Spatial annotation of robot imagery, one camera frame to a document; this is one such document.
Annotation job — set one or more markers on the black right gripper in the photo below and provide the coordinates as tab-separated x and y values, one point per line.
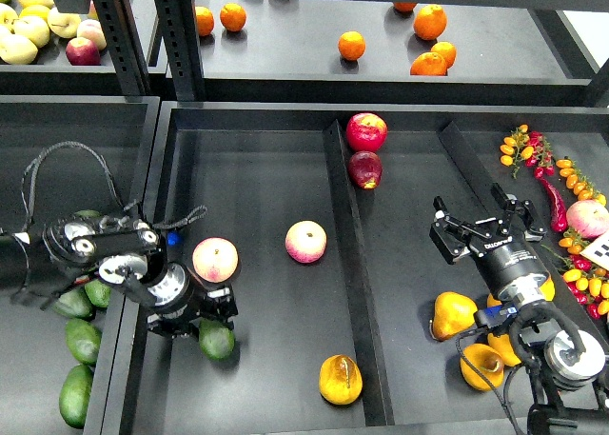
510	267

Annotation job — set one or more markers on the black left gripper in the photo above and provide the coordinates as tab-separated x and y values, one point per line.
183	300

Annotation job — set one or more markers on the dark green avocado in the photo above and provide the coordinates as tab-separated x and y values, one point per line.
216	340

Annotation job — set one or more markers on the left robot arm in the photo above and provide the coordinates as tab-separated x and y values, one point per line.
123	251

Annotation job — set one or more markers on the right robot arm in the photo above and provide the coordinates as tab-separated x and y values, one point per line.
566	365

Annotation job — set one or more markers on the yellow pear with stem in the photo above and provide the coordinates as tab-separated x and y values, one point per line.
501	348

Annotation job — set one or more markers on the green avocado lower left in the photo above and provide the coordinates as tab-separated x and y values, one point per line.
75	304

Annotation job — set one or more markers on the green avocado bottom left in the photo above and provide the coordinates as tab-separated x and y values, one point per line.
74	396

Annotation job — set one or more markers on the green avocado top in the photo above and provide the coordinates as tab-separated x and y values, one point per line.
88	213

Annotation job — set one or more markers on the pale yellow pear front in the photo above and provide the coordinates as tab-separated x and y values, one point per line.
17	50

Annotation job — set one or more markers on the pink apple left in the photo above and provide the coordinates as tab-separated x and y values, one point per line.
215	259

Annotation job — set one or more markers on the pink apple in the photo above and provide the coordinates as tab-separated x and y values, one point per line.
215	259
305	242

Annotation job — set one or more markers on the red chili pepper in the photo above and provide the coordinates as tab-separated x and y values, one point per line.
558	221

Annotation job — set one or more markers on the cherry tomato bunch upper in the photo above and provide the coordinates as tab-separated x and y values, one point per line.
527	148

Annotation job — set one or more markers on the cherry tomato bunch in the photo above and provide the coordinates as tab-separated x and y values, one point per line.
587	281
527	148

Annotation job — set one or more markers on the pink apple right bin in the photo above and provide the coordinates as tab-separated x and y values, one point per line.
588	218

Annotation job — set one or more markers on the cherry tomato bunch lower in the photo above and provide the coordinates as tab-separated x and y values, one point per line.
587	281

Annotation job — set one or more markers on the white checker marker card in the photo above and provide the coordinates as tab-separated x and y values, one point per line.
598	251

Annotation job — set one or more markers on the pink apple centre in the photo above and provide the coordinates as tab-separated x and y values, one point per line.
305	242

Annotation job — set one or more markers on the dark red apple lower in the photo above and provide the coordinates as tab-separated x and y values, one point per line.
365	169

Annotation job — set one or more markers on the red apple upper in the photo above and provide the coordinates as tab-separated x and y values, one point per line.
366	132

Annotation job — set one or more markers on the black centre bin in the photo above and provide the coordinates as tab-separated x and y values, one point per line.
261	168

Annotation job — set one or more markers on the black bin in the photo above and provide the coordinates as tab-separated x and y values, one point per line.
261	168
118	133

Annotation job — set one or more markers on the front right orange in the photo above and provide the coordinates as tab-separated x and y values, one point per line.
429	64

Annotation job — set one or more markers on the small right orange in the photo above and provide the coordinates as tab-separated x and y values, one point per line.
447	51

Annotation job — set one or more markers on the black left bin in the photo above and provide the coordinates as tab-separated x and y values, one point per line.
118	133

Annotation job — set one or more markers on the large orange on shelf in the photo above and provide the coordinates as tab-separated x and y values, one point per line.
430	22

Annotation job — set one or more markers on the orange on shelf centre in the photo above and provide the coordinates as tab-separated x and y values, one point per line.
351	46

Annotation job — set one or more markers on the orange at shelf back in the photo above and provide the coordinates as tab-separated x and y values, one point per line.
404	7

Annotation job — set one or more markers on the red apple on shelf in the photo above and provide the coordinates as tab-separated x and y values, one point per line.
81	51

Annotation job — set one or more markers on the orange on shelf left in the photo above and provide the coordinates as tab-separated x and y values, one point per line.
233	17

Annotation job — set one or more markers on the pale yellow apple shelf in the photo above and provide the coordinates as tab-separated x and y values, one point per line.
63	24

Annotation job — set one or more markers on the orange at shelf post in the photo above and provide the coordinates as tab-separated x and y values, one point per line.
205	22

